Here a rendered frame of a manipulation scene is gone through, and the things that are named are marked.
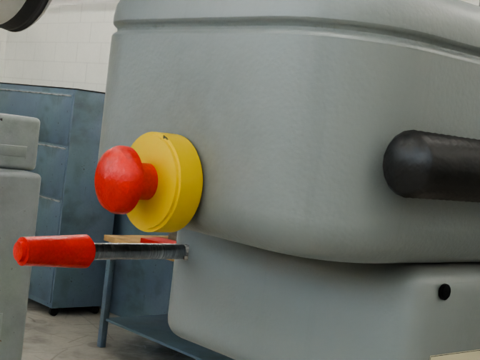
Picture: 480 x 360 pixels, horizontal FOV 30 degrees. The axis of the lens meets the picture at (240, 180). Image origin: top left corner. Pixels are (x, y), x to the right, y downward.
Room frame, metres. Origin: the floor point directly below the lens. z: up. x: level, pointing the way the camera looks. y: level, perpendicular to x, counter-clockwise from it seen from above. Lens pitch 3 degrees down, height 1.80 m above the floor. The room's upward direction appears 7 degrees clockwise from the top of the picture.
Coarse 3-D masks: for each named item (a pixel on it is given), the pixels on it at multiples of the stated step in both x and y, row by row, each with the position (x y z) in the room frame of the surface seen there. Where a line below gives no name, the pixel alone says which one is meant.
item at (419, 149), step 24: (408, 144) 0.45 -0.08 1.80; (432, 144) 0.45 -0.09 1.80; (456, 144) 0.46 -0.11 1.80; (384, 168) 0.46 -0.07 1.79; (408, 168) 0.45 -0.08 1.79; (432, 168) 0.44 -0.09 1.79; (456, 168) 0.46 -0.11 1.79; (408, 192) 0.45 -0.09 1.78; (432, 192) 0.46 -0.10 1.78; (456, 192) 0.47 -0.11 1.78
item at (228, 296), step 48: (192, 240) 0.68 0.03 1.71; (192, 288) 0.67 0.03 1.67; (240, 288) 0.63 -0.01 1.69; (288, 288) 0.60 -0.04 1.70; (336, 288) 0.57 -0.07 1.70; (384, 288) 0.54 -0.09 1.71; (432, 288) 0.53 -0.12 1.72; (192, 336) 0.67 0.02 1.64; (240, 336) 0.63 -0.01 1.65; (288, 336) 0.59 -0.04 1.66; (336, 336) 0.56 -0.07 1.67; (384, 336) 0.53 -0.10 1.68; (432, 336) 0.53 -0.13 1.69
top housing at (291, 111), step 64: (128, 0) 0.60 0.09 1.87; (192, 0) 0.55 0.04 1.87; (256, 0) 0.51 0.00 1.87; (320, 0) 0.48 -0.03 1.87; (384, 0) 0.48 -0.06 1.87; (448, 0) 0.51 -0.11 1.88; (128, 64) 0.59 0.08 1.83; (192, 64) 0.54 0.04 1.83; (256, 64) 0.50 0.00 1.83; (320, 64) 0.48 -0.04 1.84; (384, 64) 0.48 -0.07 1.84; (448, 64) 0.50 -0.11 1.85; (128, 128) 0.59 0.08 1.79; (192, 128) 0.54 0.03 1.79; (256, 128) 0.50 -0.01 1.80; (320, 128) 0.48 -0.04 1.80; (384, 128) 0.48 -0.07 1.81; (448, 128) 0.51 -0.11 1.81; (256, 192) 0.49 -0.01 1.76; (320, 192) 0.48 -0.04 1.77; (384, 192) 0.48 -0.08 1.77; (320, 256) 0.49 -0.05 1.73; (384, 256) 0.49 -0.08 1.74; (448, 256) 0.54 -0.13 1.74
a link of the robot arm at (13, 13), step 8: (0, 0) 0.67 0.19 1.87; (8, 0) 0.68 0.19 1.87; (16, 0) 0.68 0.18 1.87; (24, 0) 0.69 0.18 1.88; (32, 0) 0.69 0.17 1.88; (40, 0) 0.69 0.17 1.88; (0, 8) 0.68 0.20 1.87; (8, 8) 0.68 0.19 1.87; (16, 8) 0.69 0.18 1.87; (24, 8) 0.69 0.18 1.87; (32, 8) 0.69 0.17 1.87; (0, 16) 0.69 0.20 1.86; (8, 16) 0.69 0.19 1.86; (16, 16) 0.69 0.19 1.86; (24, 16) 0.70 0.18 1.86; (32, 16) 0.70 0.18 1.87; (0, 24) 0.70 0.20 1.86; (8, 24) 0.70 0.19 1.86; (16, 24) 0.70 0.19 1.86
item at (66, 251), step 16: (32, 240) 0.59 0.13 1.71; (48, 240) 0.60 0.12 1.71; (64, 240) 0.61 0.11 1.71; (80, 240) 0.61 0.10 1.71; (16, 256) 0.59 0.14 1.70; (32, 256) 0.59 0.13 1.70; (48, 256) 0.59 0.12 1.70; (64, 256) 0.60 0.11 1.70; (80, 256) 0.61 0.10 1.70; (96, 256) 0.63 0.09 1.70; (112, 256) 0.63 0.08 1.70; (128, 256) 0.64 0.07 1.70; (144, 256) 0.65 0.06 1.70; (160, 256) 0.66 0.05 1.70; (176, 256) 0.67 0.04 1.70
